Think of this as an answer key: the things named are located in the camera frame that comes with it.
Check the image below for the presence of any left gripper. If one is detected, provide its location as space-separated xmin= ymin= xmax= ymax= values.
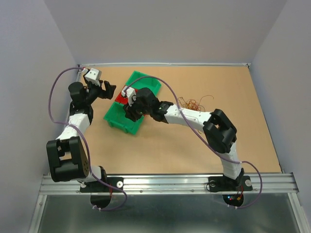
xmin=83 ymin=74 xmax=116 ymax=105

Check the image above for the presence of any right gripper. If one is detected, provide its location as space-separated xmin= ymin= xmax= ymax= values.
xmin=122 ymin=96 xmax=152 ymax=123

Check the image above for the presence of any cable bundle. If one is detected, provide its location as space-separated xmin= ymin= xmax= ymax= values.
xmin=177 ymin=94 xmax=215 ymax=134

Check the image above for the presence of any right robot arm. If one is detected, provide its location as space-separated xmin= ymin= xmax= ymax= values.
xmin=121 ymin=86 xmax=244 ymax=189

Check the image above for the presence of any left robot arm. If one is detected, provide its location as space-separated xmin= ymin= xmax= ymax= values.
xmin=46 ymin=81 xmax=116 ymax=191

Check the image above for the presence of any red bin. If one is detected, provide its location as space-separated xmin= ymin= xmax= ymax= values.
xmin=115 ymin=85 xmax=128 ymax=105

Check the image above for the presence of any near green bin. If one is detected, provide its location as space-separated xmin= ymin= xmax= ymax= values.
xmin=104 ymin=102 xmax=144 ymax=135

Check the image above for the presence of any green bin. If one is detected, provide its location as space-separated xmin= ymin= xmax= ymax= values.
xmin=125 ymin=71 xmax=161 ymax=96
xmin=104 ymin=102 xmax=144 ymax=135

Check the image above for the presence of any far green bin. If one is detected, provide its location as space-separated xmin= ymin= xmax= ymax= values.
xmin=125 ymin=71 xmax=161 ymax=96

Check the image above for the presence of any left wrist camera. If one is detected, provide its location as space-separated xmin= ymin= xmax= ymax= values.
xmin=83 ymin=68 xmax=102 ymax=86

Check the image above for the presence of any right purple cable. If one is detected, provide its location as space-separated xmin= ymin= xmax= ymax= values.
xmin=123 ymin=76 xmax=263 ymax=210

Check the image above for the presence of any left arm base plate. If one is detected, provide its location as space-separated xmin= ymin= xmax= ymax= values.
xmin=79 ymin=176 xmax=123 ymax=193

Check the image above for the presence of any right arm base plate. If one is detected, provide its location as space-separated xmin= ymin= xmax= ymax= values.
xmin=208 ymin=176 xmax=253 ymax=192

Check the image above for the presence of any aluminium rail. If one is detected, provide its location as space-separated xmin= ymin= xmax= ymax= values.
xmin=39 ymin=173 xmax=299 ymax=196

